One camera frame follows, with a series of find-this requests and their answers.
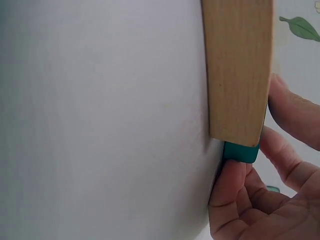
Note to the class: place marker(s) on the person's right thumb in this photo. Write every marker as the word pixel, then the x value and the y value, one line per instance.
pixel 292 112

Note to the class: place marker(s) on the person's right fingers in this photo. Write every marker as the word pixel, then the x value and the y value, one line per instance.
pixel 232 190

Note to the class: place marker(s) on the person's right hand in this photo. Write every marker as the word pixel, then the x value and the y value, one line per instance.
pixel 282 220

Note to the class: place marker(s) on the teal block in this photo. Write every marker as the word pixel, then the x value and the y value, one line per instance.
pixel 240 153

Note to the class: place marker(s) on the light wooden block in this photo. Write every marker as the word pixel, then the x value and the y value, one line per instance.
pixel 237 75

